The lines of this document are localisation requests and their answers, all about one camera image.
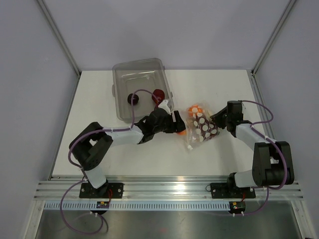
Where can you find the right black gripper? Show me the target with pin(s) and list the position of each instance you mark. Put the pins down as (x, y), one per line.
(216, 117)

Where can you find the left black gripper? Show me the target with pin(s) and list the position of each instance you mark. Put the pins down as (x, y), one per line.
(180, 125)

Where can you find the clear zip top bag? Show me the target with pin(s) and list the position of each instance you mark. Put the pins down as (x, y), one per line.
(192, 141)

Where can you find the fake orange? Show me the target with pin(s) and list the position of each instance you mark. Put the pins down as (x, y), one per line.
(195, 111)

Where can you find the fake dark red apple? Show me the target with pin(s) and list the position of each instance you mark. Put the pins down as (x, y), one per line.
(158, 96)

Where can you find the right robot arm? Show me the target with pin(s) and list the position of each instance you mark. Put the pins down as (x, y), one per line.
(272, 164)

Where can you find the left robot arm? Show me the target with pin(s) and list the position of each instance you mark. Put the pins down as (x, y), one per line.
(89, 148)

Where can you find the fake purple grapes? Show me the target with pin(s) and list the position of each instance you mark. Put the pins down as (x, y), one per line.
(204, 129)

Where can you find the grey transparent plastic container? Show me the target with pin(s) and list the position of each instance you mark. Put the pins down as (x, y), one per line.
(139, 77)

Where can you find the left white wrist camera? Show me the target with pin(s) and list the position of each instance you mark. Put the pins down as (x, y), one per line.
(166, 105)

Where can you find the right aluminium frame post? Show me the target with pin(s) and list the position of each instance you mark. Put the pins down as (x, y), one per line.
(273, 36)

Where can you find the aluminium frame post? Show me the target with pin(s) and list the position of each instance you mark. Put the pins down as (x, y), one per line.
(273, 36)
(58, 36)

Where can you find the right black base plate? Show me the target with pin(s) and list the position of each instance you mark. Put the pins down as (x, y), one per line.
(224, 191)

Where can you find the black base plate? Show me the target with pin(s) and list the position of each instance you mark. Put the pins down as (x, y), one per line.
(224, 191)
(109, 190)

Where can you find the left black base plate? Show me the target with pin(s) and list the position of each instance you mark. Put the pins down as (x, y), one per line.
(109, 190)

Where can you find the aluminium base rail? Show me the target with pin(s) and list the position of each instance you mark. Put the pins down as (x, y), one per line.
(140, 188)

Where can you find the white slotted cable duct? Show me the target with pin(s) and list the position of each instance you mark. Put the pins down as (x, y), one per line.
(139, 206)

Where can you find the left aluminium frame post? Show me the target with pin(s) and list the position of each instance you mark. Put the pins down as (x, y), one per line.
(58, 36)

